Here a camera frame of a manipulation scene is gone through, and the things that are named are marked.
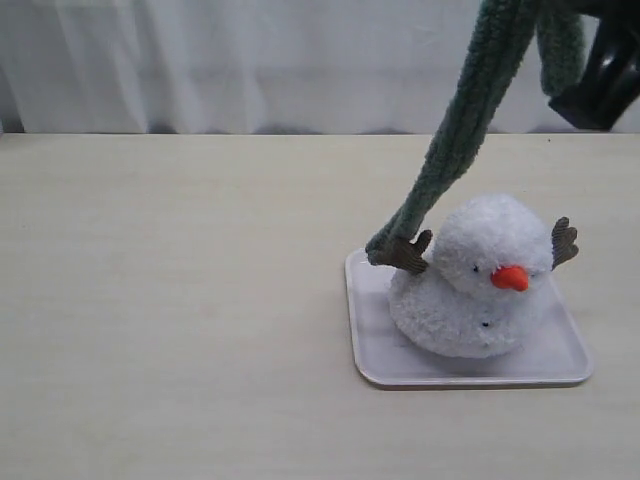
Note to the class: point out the green fuzzy scarf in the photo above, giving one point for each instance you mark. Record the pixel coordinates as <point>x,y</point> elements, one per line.
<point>502,34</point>

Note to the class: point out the white square tray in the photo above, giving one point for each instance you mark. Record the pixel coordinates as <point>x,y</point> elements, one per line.
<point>555,356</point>

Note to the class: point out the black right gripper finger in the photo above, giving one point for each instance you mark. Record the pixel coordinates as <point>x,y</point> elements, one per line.
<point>609,83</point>

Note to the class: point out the white backdrop curtain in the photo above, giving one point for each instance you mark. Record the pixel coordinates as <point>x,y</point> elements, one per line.
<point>234,67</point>

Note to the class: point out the white plush snowman toy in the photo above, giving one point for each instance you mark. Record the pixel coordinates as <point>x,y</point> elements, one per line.
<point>472,288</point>

